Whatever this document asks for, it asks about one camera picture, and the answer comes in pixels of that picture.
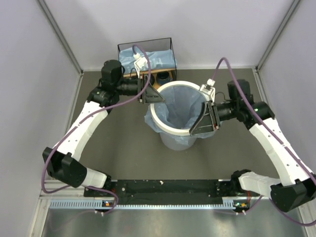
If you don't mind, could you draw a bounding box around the dark blue mug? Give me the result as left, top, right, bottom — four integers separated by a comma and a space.
156, 71, 172, 85

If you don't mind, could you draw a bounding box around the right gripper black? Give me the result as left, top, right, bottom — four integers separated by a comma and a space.
190, 100, 238, 136

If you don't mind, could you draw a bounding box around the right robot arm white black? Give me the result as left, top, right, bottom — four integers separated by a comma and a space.
189, 79, 316, 212

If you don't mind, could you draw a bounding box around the light blue trash bag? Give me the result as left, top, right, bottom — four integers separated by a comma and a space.
118, 47, 176, 73
144, 85, 205, 136

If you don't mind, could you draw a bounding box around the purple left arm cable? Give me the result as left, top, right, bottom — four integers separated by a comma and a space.
40, 44, 152, 215

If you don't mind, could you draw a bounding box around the white grey trash bin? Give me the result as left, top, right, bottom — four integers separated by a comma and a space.
160, 133, 196, 151

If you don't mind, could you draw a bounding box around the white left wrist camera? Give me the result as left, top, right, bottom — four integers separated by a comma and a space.
133, 53, 148, 78

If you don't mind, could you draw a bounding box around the slotted grey cable duct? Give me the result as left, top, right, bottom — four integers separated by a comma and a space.
49, 197, 250, 211

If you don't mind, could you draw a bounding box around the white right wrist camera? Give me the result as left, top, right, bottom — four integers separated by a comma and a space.
199, 79, 216, 102

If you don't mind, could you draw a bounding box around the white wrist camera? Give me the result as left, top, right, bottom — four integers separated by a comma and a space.
133, 53, 148, 78
199, 79, 216, 102

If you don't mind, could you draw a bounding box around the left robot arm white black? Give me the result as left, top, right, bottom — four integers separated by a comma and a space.
42, 60, 165, 196

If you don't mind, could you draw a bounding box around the white trash bin rim ring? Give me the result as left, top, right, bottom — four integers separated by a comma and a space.
150, 80, 213, 136

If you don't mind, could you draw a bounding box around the black wire wooden shelf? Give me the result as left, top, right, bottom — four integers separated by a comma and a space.
118, 38, 177, 89

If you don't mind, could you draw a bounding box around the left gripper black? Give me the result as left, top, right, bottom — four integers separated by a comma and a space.
115, 73, 166, 104

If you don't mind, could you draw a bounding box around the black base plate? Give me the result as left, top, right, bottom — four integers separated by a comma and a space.
83, 179, 260, 205

